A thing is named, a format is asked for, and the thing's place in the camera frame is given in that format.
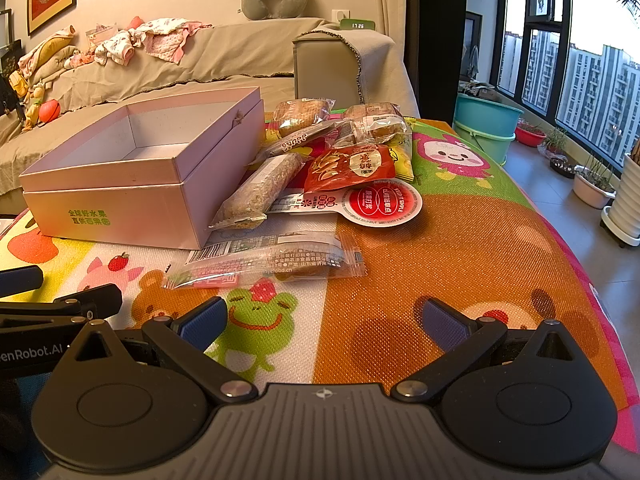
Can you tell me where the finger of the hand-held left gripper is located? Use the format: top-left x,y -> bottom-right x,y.
0,266 -> 45,292
0,284 -> 123,330

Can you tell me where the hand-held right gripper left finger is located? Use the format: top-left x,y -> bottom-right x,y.
69,296 -> 257,405

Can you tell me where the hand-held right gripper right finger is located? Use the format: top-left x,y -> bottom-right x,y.
391,298 -> 576,404

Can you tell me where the clear-wrapped biscuit packet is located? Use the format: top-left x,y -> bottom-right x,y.
164,231 -> 369,291

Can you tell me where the pink cardboard box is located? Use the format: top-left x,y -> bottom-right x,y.
19,86 -> 266,251

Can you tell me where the white pouch with red label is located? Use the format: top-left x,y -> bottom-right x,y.
272,176 -> 424,229

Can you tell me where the oat bar packet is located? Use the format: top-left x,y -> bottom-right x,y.
209,152 -> 307,232

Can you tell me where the red snack packet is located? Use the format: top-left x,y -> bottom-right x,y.
302,144 -> 397,194

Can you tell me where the brown pastry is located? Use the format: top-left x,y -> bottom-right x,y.
349,114 -> 414,150
345,102 -> 402,123

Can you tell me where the brown stick snack packet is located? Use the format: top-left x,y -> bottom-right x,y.
249,120 -> 347,167

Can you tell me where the bread bun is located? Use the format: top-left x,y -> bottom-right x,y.
274,100 -> 334,137

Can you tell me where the colourful cartoon play mat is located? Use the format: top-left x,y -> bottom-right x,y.
0,115 -> 640,461

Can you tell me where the yellow stick snack packet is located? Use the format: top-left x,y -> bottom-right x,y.
389,141 -> 416,182

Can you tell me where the yellow soft toy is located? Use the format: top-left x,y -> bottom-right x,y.
23,96 -> 45,129

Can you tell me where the dark small plant pot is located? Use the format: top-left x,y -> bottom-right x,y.
548,156 -> 577,179

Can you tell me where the black bag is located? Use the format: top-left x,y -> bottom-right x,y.
0,39 -> 27,114

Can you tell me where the red plastic basin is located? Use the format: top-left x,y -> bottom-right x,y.
514,125 -> 547,147

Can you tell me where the small green potted plant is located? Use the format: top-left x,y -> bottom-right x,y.
542,126 -> 569,157

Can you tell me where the teal plastic tub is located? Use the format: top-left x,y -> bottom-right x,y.
454,93 -> 524,137

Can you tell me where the tall white plant pot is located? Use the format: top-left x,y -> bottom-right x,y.
601,151 -> 640,247

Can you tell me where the yellow and pink cloth bundle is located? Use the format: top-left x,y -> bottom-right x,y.
19,25 -> 96,80

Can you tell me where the beige covered sofa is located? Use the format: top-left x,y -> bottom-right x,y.
0,16 -> 422,217

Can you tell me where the pink patterned clothing pile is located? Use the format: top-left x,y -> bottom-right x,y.
92,17 -> 214,67

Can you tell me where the black window frame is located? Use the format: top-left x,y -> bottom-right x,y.
466,0 -> 640,162

